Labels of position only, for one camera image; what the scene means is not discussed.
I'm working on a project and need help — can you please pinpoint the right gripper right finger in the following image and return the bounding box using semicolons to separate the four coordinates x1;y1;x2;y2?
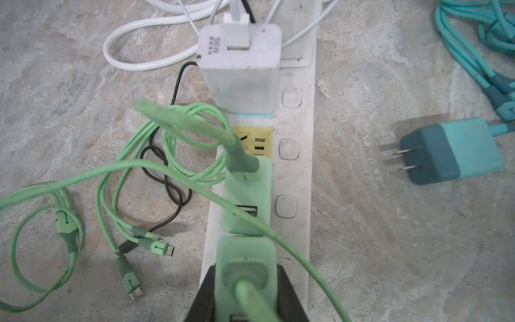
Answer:
278;264;309;322

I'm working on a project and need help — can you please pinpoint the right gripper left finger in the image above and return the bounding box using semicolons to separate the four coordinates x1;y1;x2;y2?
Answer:
184;265;216;322

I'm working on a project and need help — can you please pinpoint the green charger plug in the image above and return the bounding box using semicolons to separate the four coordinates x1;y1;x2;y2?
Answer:
221;156;274;236
214;236;280;321

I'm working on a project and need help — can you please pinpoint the black usb cable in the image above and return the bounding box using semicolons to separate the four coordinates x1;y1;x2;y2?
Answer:
114;0;258;255

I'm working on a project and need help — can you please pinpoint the white multicolour power strip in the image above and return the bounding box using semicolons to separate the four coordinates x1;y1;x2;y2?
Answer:
223;14;318;257

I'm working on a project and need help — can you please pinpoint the teal charger plug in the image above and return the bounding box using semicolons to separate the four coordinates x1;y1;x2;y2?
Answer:
396;118;514;185

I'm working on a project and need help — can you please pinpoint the white charger with black cable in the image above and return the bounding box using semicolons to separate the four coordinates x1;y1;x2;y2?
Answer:
266;0;323;68

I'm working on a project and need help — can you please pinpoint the white purple strip cord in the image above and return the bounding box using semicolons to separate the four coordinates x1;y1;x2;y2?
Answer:
102;0;230;72

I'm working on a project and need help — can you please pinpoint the teal cable bundle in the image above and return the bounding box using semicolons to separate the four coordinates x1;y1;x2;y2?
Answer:
434;0;515;136

